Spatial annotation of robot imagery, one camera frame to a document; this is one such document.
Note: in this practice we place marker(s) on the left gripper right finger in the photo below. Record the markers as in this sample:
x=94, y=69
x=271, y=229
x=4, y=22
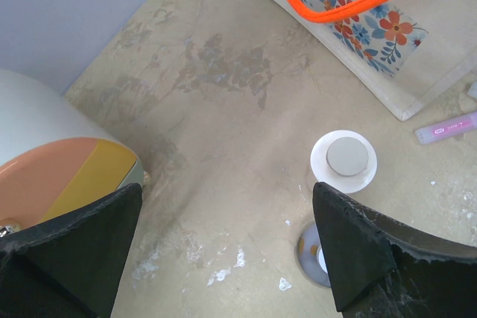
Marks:
x=380, y=267

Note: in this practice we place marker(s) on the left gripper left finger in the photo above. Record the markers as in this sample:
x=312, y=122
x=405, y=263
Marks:
x=70, y=266

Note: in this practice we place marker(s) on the canvas bag with orange handles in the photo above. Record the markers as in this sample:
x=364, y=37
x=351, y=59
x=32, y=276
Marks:
x=406, y=52

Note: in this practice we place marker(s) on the silver bottle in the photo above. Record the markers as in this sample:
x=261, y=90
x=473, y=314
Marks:
x=310, y=256

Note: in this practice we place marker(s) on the beige and orange cylinder box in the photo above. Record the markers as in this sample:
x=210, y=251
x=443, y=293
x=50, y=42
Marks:
x=54, y=159

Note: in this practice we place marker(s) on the cream bottle with round cap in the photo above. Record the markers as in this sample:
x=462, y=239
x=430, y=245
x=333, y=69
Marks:
x=344, y=159

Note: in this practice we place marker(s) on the pink tube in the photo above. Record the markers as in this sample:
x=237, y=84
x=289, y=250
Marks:
x=446, y=129

